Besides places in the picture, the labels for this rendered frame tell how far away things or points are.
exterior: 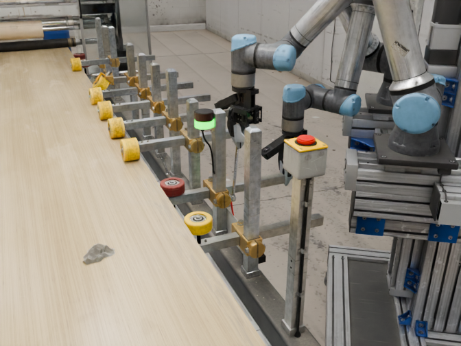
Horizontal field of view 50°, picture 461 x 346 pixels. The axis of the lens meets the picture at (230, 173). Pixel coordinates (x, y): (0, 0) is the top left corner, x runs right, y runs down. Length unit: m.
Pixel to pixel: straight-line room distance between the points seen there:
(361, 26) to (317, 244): 1.61
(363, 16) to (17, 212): 1.21
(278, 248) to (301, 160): 1.90
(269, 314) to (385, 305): 0.97
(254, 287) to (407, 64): 0.74
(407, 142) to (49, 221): 1.06
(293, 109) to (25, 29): 2.64
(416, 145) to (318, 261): 1.43
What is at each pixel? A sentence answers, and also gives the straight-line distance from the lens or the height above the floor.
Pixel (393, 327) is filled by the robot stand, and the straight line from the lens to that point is 2.18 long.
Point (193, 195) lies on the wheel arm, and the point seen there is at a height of 0.85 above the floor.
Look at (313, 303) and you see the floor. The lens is 2.55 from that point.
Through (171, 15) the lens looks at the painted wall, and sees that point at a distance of 10.57.
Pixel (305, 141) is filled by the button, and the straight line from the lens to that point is 1.05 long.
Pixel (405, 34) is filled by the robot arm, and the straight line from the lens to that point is 1.37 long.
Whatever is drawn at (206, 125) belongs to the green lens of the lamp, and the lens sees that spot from 1.50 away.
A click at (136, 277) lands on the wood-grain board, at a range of 1.20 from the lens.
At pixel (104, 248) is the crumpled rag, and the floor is 0.92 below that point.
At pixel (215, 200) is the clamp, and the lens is 1.61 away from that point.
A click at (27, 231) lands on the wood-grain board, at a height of 0.90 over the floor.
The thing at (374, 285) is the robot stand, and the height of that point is 0.21.
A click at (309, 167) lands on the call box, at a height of 1.18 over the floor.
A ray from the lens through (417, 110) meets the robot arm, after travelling 1.37.
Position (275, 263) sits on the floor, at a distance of 2.79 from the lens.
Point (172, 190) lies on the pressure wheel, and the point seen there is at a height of 0.90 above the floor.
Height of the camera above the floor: 1.61
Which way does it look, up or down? 25 degrees down
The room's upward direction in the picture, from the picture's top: straight up
